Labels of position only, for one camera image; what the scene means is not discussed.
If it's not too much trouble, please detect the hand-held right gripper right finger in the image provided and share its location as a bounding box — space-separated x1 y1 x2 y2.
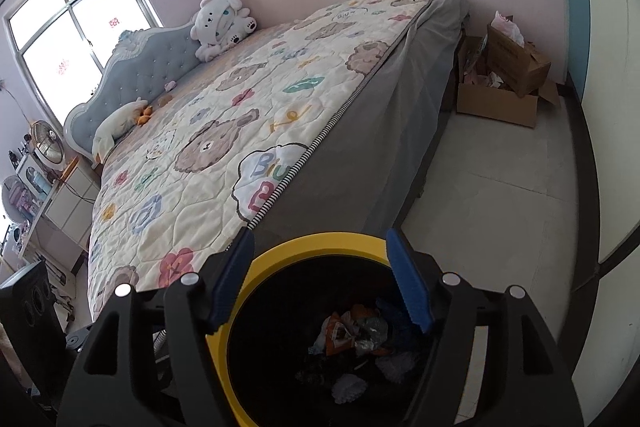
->
386 227 586 427

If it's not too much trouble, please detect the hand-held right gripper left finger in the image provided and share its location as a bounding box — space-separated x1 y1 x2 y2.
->
55 227 256 427

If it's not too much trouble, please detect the silver foil wrapper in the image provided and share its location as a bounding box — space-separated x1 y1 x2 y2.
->
354 317 390 352

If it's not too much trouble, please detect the yellow-rimmed black trash bin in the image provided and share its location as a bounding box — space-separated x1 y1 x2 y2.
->
205 232 481 427

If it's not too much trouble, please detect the orange brown snack wrapper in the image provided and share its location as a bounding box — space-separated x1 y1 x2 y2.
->
324 312 357 356

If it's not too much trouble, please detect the white tissue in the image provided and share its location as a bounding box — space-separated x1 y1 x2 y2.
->
331 374 370 404

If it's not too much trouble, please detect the bed with blue tufted headboard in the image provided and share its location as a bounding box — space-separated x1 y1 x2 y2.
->
65 0 471 323

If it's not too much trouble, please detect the white nightstand with drawers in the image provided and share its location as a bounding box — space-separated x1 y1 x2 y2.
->
47 157 103 245

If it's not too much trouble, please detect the flat open cardboard box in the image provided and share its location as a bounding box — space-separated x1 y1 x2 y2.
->
456 37 561 128

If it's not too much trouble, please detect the white pillow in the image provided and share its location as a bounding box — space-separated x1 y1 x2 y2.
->
92 99 153 155

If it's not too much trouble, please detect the white vanity desk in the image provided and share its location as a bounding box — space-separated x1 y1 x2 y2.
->
0 187 56 268

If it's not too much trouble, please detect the standing electric fan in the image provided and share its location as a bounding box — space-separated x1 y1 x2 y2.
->
29 120 66 165

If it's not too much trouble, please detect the round vanity mirror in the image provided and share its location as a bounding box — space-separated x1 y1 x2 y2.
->
0 175 31 223

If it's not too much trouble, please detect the tilted brown cardboard box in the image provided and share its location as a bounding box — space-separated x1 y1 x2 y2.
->
486 11 552 98

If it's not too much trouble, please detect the white plush dog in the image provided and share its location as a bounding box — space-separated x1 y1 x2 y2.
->
192 0 258 62

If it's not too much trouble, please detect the large grey-framed window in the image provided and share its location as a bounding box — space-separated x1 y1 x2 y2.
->
5 0 163 122

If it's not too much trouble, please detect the white door with blue frame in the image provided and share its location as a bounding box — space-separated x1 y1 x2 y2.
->
547 0 640 388

